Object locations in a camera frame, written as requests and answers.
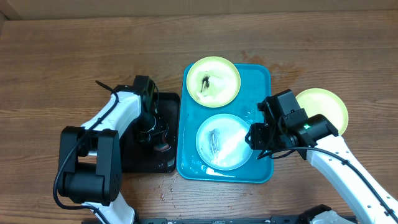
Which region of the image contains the light blue plate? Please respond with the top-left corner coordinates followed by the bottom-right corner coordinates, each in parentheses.
top-left (196, 114), bottom-right (252, 170)

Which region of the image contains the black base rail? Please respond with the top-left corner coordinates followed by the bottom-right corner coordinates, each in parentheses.
top-left (136, 215), bottom-right (299, 224)

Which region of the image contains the yellow plate with stain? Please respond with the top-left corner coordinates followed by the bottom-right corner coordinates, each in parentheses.
top-left (185, 56), bottom-right (241, 108)

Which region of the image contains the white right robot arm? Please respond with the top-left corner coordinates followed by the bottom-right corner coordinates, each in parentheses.
top-left (245, 114), bottom-right (397, 223)

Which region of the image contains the teal plastic tray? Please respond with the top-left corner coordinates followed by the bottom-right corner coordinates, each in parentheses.
top-left (177, 63), bottom-right (274, 184)

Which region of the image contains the black water tray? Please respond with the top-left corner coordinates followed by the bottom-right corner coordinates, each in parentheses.
top-left (120, 92), bottom-right (180, 173)

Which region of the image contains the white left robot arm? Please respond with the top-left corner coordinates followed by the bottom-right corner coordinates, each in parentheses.
top-left (53, 81), bottom-right (170, 223)

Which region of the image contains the green scrubbing sponge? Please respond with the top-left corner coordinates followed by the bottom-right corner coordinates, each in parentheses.
top-left (154, 142), bottom-right (170, 152)

